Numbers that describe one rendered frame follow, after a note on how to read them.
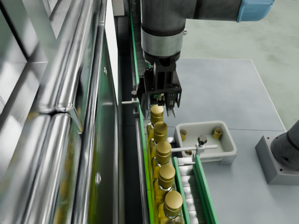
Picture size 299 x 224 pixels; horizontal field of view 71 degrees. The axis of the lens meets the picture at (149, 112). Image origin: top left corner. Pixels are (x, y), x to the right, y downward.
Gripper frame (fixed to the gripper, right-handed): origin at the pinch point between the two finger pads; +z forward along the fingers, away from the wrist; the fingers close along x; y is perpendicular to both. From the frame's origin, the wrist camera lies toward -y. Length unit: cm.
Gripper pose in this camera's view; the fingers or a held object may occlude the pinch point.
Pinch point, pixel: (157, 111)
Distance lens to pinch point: 55.8
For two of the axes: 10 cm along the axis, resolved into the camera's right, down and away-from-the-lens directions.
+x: 9.9, -0.8, 0.7
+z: 0.0, 6.7, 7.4
